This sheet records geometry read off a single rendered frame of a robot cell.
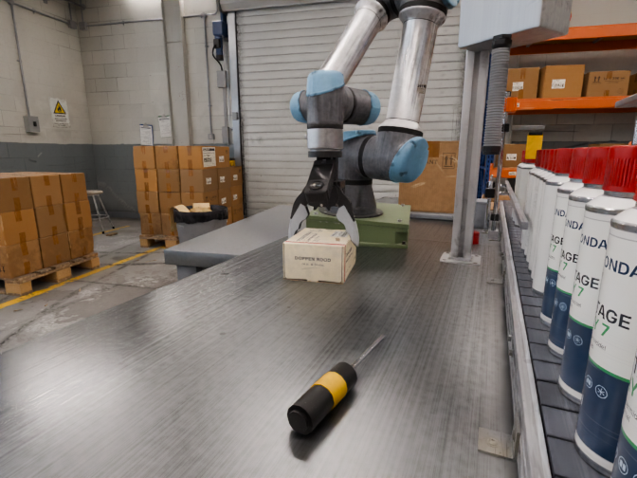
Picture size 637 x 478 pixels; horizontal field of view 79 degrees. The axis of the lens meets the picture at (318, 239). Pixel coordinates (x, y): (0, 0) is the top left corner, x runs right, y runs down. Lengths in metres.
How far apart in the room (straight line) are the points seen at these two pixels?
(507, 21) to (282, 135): 4.89
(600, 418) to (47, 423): 0.45
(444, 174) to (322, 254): 0.89
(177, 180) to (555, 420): 4.39
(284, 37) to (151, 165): 2.48
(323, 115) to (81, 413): 0.61
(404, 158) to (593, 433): 0.75
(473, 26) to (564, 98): 3.94
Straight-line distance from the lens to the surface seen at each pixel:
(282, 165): 5.61
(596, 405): 0.32
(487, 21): 0.89
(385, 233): 1.04
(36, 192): 3.83
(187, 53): 6.51
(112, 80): 7.23
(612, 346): 0.30
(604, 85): 5.05
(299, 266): 0.76
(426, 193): 1.56
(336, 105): 0.80
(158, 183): 4.70
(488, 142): 0.82
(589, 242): 0.36
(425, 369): 0.50
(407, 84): 1.04
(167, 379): 0.49
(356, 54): 1.06
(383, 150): 1.00
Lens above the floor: 1.08
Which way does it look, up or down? 13 degrees down
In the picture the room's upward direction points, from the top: straight up
